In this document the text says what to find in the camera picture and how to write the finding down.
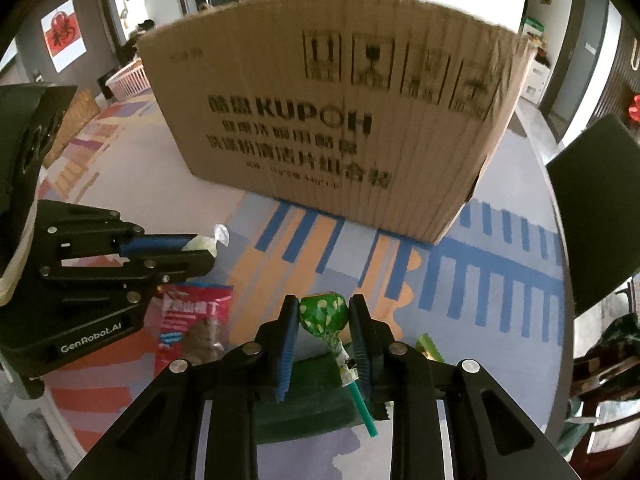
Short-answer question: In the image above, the woven straw mat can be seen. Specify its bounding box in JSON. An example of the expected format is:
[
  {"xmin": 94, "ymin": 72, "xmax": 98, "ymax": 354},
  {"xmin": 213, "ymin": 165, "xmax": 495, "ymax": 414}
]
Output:
[{"xmin": 43, "ymin": 89, "xmax": 101, "ymax": 168}]

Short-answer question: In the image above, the black chair near basket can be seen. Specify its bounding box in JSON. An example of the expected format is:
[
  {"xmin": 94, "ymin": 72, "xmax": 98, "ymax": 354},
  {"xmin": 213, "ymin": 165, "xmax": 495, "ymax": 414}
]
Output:
[{"xmin": 96, "ymin": 68, "xmax": 117, "ymax": 101}]

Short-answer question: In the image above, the red hawthorn snack pack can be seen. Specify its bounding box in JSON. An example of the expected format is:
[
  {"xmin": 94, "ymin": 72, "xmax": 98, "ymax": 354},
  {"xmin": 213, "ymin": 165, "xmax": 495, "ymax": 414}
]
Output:
[{"xmin": 151, "ymin": 283, "xmax": 233, "ymax": 375}]

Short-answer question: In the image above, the pale green candy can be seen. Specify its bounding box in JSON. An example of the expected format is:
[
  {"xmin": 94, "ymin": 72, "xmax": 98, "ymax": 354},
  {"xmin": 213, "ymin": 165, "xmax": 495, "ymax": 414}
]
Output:
[{"xmin": 182, "ymin": 224, "xmax": 230, "ymax": 257}]

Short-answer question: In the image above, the dark green snack pack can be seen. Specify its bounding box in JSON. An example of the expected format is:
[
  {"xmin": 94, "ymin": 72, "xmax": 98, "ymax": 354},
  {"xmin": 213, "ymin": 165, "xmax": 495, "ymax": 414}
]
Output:
[{"xmin": 255, "ymin": 353, "xmax": 363, "ymax": 444}]

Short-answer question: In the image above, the colourful patterned tablecloth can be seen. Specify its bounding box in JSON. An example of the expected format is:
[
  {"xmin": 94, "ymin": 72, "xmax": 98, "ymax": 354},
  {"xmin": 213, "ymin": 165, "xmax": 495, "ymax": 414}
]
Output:
[{"xmin": 41, "ymin": 93, "xmax": 570, "ymax": 436}]

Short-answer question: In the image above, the yellow green candy pack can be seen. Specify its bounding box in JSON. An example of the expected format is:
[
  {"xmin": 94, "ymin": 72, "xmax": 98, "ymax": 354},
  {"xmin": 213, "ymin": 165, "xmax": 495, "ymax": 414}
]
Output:
[{"xmin": 416, "ymin": 333, "xmax": 445, "ymax": 363}]

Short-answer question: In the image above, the black chair right side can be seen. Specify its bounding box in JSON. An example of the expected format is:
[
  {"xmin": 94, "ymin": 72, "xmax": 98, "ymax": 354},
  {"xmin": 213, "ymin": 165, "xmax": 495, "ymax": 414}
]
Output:
[{"xmin": 546, "ymin": 115, "xmax": 640, "ymax": 315}]

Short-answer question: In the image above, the green lollipop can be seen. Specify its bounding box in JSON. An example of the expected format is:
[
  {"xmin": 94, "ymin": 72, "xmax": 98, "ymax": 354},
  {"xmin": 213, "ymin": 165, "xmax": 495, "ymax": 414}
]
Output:
[{"xmin": 298, "ymin": 292, "xmax": 378, "ymax": 438}]

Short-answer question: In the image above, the brown cardboard box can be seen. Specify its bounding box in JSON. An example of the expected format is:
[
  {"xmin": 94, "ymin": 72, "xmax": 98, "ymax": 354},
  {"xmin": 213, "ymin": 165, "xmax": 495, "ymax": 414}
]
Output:
[{"xmin": 138, "ymin": 0, "xmax": 534, "ymax": 244}]

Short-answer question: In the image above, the red ribbon bow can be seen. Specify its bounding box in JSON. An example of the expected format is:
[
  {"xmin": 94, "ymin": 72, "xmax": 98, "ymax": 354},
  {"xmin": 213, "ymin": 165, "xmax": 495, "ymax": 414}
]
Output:
[{"xmin": 628, "ymin": 94, "xmax": 640, "ymax": 122}]

